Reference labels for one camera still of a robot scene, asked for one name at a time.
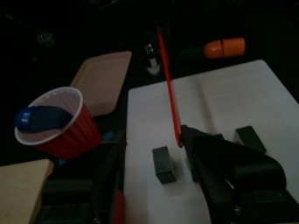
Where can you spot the white cutting board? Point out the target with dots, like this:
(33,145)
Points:
(233,96)

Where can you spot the tan plastic tray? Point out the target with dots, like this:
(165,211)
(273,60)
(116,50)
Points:
(102,81)

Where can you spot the dark green sushi slice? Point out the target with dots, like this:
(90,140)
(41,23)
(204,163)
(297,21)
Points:
(162,166)
(251,138)

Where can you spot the red wooden box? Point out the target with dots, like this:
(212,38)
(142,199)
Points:
(18,192)

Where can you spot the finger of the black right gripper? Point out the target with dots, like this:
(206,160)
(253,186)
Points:
(240,186)

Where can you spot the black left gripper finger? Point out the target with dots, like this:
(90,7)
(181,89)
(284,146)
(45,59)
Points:
(112,175)

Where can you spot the orange toy vegetable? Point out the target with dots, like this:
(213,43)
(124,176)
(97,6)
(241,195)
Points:
(225,48)

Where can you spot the red plastic cup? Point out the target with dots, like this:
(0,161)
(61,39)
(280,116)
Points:
(73,137)

